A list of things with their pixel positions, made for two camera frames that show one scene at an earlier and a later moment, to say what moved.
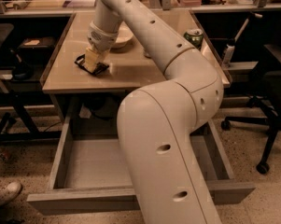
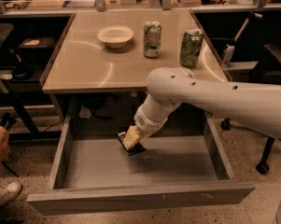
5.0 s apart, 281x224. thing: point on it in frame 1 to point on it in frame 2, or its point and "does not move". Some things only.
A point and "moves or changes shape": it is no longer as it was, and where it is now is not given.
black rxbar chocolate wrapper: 100,66 moves or changes shape
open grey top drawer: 90,175 does not move
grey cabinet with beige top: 81,95 does not move
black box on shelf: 36,50 does not move
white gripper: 100,39 to 145,123
